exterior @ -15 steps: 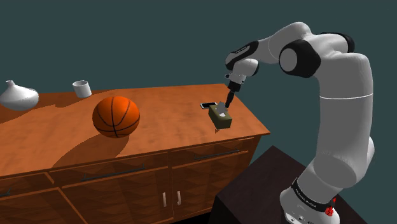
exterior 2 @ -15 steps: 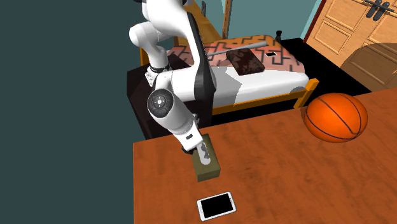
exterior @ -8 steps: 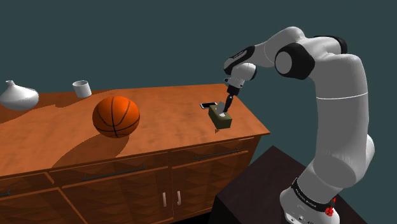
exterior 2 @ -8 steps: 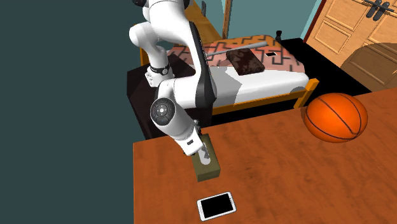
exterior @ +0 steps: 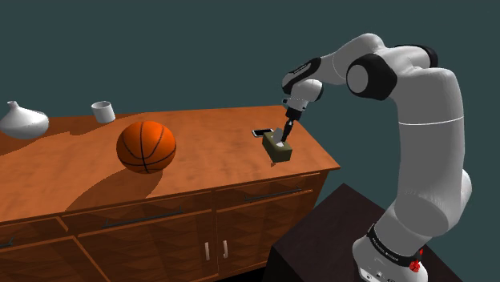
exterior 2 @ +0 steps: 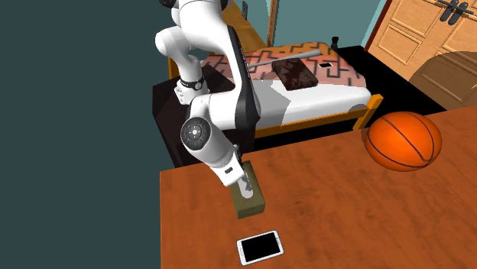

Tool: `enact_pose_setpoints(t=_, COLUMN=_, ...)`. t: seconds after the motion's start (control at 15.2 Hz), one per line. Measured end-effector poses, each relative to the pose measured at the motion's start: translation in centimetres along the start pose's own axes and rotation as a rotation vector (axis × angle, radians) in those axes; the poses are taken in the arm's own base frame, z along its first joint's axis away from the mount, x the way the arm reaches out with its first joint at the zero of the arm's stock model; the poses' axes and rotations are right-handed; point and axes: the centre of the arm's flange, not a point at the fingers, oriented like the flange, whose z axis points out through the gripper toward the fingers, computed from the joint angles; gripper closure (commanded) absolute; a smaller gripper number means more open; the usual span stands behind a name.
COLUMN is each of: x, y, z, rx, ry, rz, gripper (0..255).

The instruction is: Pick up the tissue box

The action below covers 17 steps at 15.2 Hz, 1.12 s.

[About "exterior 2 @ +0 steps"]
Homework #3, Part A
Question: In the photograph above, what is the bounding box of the olive green tissue box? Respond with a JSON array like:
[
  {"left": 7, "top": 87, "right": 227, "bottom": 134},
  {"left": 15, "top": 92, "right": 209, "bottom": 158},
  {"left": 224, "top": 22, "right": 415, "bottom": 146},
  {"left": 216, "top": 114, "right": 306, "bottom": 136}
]
[{"left": 229, "top": 160, "right": 267, "bottom": 219}]

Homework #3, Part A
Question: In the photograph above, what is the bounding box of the black robot stand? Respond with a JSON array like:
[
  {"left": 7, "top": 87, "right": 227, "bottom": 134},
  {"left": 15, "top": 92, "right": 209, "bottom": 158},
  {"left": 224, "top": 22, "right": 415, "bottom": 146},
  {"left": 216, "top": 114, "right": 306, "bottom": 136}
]
[{"left": 151, "top": 64, "right": 258, "bottom": 168}]

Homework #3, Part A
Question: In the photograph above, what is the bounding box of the white tablet with black screen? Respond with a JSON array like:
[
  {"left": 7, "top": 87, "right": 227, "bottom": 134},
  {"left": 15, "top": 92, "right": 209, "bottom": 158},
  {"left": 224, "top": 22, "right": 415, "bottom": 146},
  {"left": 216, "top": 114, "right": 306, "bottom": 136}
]
[{"left": 236, "top": 230, "right": 285, "bottom": 267}]

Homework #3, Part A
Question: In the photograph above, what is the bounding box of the wooden bed with patterned blanket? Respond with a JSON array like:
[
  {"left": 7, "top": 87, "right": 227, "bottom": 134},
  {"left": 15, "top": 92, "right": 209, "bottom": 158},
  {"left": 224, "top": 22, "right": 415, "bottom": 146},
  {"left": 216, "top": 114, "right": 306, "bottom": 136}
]
[{"left": 167, "top": 0, "right": 385, "bottom": 140}]

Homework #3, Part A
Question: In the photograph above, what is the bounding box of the dark brown pillow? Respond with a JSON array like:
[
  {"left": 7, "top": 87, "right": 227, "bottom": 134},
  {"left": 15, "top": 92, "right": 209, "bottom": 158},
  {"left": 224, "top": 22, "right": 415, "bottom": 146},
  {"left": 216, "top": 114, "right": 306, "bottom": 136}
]
[{"left": 271, "top": 57, "right": 320, "bottom": 92}]

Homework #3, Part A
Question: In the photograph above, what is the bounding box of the grey baseball bat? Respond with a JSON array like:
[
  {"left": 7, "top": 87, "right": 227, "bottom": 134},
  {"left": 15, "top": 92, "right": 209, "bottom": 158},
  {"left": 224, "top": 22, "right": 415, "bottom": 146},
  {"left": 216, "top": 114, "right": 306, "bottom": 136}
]
[{"left": 248, "top": 50, "right": 322, "bottom": 69}]

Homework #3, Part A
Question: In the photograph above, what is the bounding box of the brown wooden desk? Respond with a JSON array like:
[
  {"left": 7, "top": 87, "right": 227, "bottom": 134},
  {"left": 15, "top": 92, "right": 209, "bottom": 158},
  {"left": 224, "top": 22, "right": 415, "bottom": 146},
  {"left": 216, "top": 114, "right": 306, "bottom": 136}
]
[{"left": 159, "top": 105, "right": 477, "bottom": 269}]

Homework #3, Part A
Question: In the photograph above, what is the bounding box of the orange basketball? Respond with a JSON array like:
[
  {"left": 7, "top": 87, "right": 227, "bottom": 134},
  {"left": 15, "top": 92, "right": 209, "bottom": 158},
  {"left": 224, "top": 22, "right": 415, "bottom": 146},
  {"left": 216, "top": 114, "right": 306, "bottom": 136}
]
[{"left": 365, "top": 111, "right": 443, "bottom": 173}]

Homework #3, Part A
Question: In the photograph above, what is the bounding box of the light wooden panelled door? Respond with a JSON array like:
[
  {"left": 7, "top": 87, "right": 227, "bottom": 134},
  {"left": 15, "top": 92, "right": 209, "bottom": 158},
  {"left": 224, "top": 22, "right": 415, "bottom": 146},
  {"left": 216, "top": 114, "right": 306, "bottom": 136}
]
[{"left": 364, "top": 0, "right": 477, "bottom": 111}]

